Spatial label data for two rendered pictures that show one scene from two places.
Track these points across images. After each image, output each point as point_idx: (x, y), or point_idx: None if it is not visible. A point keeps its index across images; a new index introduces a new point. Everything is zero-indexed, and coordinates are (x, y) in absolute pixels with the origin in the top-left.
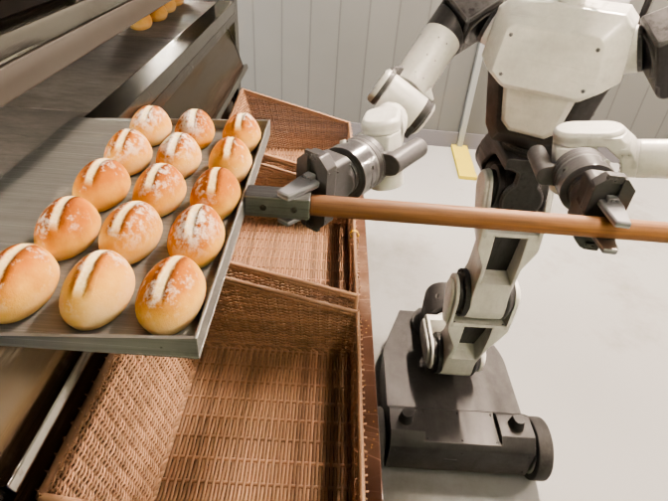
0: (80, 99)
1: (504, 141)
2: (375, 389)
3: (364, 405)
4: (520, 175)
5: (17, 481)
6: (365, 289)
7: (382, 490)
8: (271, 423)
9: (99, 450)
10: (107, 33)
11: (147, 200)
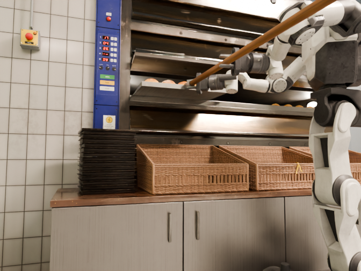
0: None
1: (316, 88)
2: (235, 193)
3: (205, 166)
4: (316, 99)
5: (132, 129)
6: (291, 190)
7: (191, 194)
8: (197, 187)
9: (154, 155)
10: (177, 59)
11: None
